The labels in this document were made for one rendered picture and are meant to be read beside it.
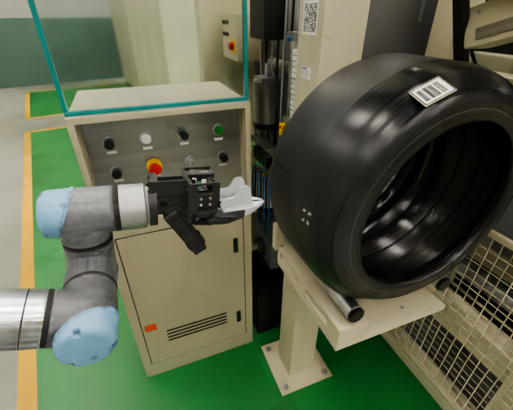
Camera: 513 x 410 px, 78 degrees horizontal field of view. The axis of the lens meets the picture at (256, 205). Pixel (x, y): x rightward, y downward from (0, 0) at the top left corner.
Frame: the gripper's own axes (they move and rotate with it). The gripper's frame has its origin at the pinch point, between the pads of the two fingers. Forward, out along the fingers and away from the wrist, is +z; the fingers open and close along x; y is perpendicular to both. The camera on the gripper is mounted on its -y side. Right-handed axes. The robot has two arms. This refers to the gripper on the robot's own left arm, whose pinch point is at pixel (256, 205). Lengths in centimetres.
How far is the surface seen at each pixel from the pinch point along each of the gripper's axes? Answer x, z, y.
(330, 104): 3.6, 14.6, 18.7
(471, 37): 18, 63, 34
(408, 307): -8, 48, -35
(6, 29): 884, -243, -31
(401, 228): 8, 53, -19
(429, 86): -9.0, 23.9, 24.7
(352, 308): -9.6, 24.0, -25.6
